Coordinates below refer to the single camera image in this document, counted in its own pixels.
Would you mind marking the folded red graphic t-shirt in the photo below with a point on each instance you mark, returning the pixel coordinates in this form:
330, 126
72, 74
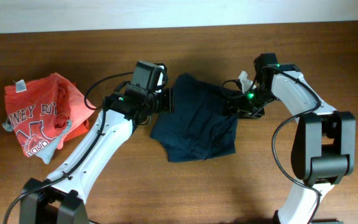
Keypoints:
45, 113

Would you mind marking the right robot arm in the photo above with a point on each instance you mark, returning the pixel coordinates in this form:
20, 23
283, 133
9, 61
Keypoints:
323, 151

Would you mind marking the dark navy blue shorts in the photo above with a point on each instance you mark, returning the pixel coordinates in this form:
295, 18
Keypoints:
198, 129

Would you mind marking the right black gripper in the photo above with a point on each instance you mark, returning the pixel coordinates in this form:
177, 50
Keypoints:
238, 104

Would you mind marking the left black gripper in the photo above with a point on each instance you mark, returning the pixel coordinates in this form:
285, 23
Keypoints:
168, 100

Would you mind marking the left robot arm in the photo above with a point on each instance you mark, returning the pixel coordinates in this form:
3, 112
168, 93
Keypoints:
62, 196

